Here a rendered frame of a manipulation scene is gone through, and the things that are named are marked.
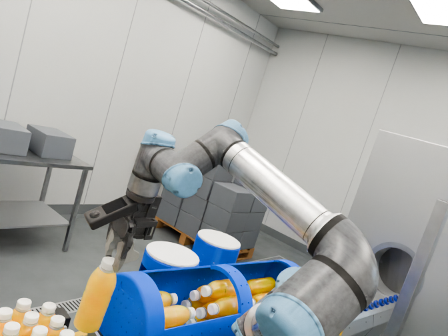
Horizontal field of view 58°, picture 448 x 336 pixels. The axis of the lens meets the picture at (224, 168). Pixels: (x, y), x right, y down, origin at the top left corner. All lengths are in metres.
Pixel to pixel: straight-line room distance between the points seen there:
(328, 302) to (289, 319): 0.07
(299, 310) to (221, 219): 4.21
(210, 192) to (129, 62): 1.87
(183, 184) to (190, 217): 4.32
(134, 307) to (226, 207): 3.56
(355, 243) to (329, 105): 5.84
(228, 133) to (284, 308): 0.40
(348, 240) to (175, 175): 0.36
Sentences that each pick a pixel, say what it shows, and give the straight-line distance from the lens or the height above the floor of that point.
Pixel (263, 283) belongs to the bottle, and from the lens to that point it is 1.85.
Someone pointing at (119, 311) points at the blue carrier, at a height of 1.11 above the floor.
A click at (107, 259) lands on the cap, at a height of 1.37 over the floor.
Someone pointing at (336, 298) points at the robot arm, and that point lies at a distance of 0.67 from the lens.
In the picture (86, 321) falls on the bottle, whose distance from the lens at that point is 1.12.
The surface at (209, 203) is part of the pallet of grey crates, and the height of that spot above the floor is 0.65.
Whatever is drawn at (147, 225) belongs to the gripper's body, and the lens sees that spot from 1.00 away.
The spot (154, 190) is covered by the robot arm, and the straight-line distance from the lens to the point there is 0.95.
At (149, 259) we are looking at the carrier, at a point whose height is 1.01.
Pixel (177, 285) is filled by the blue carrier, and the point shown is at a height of 1.10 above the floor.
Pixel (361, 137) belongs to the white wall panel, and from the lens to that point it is 6.25.
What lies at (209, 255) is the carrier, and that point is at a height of 0.96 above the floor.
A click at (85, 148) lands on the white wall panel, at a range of 5.08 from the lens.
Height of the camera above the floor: 1.81
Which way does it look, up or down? 8 degrees down
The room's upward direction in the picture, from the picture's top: 17 degrees clockwise
